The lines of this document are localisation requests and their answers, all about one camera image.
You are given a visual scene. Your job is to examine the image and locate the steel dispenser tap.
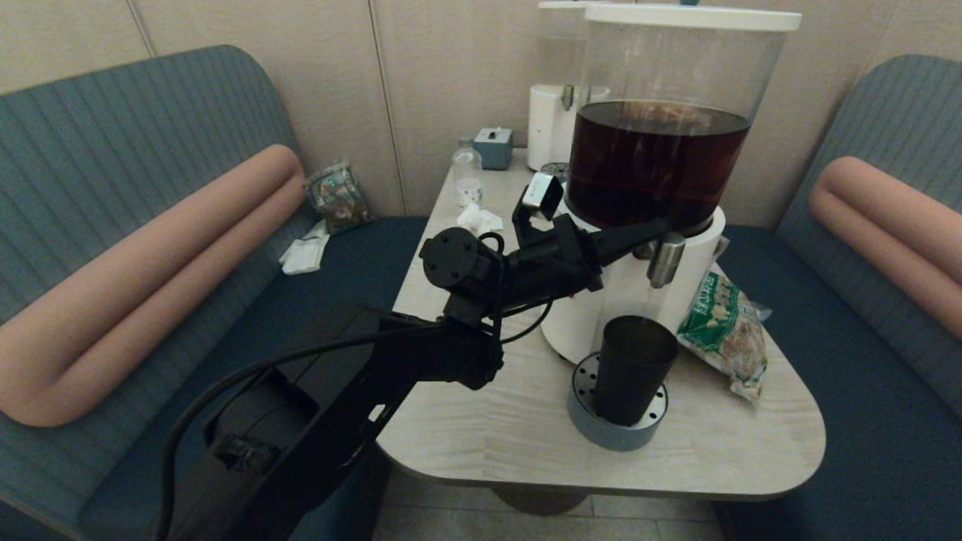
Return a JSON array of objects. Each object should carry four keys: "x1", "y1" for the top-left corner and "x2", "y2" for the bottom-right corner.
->
[{"x1": 635, "y1": 231, "x2": 686, "y2": 290}]

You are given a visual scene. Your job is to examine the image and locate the bronze table pedestal base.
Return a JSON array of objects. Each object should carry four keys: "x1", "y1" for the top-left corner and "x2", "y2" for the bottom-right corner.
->
[{"x1": 492, "y1": 488, "x2": 591, "y2": 516}]

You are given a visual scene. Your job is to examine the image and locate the dark snack bag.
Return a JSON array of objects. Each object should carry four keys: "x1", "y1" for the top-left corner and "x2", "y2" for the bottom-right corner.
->
[{"x1": 304, "y1": 161, "x2": 374, "y2": 234}]

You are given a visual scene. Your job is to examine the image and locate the small white drink dispenser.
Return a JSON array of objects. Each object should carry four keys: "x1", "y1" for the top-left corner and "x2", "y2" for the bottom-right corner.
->
[{"x1": 528, "y1": 0, "x2": 602, "y2": 172}]

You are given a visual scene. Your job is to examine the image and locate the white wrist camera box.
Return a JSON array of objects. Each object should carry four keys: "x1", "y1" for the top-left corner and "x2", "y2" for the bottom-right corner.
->
[{"x1": 521, "y1": 172, "x2": 564, "y2": 211}]

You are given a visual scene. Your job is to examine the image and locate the dark plastic cup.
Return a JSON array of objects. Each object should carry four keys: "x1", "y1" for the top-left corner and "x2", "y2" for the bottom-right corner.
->
[{"x1": 594, "y1": 316, "x2": 679, "y2": 428}]

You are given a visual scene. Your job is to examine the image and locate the crumpled white tissue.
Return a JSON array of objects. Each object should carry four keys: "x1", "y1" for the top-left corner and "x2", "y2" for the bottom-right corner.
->
[{"x1": 457, "y1": 203, "x2": 504, "y2": 235}]

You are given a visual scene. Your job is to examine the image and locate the clear plastic bottle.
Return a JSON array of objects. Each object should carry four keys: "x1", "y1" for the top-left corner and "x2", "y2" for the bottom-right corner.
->
[{"x1": 452, "y1": 137, "x2": 483, "y2": 208}]

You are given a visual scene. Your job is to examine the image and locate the large white tea dispenser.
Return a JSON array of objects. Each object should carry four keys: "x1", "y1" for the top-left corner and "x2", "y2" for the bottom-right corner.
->
[{"x1": 540, "y1": 2, "x2": 803, "y2": 367}]

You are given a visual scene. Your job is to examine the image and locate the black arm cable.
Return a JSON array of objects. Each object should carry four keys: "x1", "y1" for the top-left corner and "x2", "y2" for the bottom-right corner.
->
[{"x1": 154, "y1": 297, "x2": 557, "y2": 541}]

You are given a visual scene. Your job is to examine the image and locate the green label snack bag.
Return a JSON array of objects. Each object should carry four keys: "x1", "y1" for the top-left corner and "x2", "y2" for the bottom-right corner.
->
[{"x1": 676, "y1": 269, "x2": 773, "y2": 405}]

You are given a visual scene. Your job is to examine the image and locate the round blue-grey perforated drip tray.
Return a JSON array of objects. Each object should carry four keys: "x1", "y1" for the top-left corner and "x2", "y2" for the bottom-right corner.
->
[{"x1": 567, "y1": 352, "x2": 669, "y2": 452}]

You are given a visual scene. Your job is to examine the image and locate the pink cylindrical bolster cushion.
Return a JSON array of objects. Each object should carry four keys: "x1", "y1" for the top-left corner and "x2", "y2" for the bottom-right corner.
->
[
  {"x1": 0, "y1": 144, "x2": 305, "y2": 428},
  {"x1": 809, "y1": 156, "x2": 962, "y2": 340}
]

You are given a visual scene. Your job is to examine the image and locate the blue-grey tissue box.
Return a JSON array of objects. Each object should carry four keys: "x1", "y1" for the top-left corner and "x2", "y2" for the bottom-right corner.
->
[{"x1": 473, "y1": 126, "x2": 514, "y2": 171}]

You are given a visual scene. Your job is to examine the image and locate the white napkin pack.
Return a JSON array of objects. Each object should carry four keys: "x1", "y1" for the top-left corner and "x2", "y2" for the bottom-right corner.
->
[{"x1": 278, "y1": 219, "x2": 330, "y2": 276}]

